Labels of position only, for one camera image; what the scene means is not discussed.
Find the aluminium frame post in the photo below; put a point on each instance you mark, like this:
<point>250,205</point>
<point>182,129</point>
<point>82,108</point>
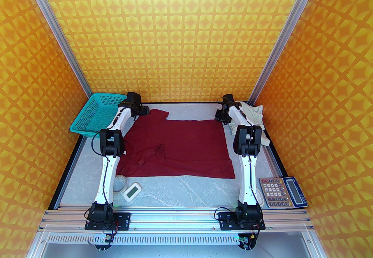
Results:
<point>56,28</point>
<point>287,32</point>

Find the clear tape roll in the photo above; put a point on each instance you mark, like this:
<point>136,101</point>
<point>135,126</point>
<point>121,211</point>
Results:
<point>123,185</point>

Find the small controller board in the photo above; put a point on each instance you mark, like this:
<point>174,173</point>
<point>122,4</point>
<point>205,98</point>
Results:
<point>106,239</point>
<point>246,240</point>

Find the aluminium mounting rail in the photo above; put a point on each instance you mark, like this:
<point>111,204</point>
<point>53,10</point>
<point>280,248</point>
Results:
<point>174,217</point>

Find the brown desk calculator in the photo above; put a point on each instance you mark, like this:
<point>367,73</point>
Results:
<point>274,192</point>

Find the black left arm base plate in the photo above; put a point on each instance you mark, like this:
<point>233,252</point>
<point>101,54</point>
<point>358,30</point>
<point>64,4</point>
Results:
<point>123,219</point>

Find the dark red shirt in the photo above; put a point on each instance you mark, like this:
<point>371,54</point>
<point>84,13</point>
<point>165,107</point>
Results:
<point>180,146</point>

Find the beige cloth shorts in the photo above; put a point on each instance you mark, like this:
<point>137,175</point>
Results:
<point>253,112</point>

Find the white digital timer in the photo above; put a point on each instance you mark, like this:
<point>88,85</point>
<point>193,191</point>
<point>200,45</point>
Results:
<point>131,192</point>

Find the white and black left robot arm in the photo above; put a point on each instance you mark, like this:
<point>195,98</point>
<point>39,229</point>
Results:
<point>107,175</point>

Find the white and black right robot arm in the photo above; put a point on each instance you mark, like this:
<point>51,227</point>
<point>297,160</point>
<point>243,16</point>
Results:
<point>247,175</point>

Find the white alarm clock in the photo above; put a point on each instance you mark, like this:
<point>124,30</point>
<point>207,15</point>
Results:
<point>260,197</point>

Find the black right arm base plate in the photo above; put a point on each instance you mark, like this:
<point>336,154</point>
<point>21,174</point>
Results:
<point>225,220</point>

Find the teal plastic laundry basket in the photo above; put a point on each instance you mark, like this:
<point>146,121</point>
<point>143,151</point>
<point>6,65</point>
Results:
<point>90,114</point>

